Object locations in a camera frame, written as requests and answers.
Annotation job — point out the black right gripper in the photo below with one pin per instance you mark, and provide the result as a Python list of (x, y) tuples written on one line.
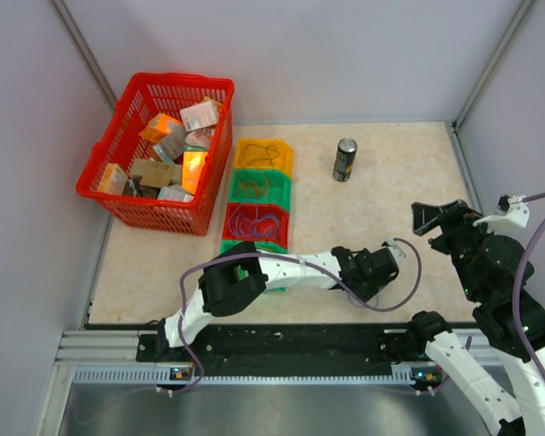
[(427, 215)]

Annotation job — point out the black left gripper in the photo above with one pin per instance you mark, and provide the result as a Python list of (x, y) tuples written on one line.
[(374, 285)]

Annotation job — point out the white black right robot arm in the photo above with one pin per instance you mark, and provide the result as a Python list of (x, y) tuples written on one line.
[(493, 269)]

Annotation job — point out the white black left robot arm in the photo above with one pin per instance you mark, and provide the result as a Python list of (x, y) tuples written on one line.
[(235, 279)]

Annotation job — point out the green plastic bin lower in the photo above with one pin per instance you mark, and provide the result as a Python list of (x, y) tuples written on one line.
[(268, 247)]

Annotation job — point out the green plastic bin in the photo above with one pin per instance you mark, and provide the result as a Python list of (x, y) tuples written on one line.
[(268, 247), (262, 187)]

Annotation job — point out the dark drink can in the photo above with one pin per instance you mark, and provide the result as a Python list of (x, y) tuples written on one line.
[(345, 156)]

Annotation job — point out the red plastic bin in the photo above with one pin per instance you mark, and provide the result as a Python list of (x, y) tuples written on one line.
[(256, 222)]

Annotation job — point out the green plastic bin upper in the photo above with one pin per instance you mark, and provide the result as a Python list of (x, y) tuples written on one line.
[(262, 187)]

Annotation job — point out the yellow plastic bin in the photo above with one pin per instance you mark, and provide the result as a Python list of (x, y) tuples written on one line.
[(264, 154)]

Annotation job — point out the bright orange box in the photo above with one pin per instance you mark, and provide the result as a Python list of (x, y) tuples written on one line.
[(193, 163)]

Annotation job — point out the pink white box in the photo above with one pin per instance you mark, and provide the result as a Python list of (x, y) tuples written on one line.
[(199, 116)]

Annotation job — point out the brown cardboard box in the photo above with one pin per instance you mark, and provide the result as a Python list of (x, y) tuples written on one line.
[(156, 174)]

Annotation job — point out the red plastic basket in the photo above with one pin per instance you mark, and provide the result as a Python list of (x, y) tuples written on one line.
[(170, 208)]

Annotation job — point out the yellow box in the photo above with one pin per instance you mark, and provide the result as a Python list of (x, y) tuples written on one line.
[(113, 181)]

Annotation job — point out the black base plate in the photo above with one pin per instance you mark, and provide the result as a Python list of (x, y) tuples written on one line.
[(285, 350)]

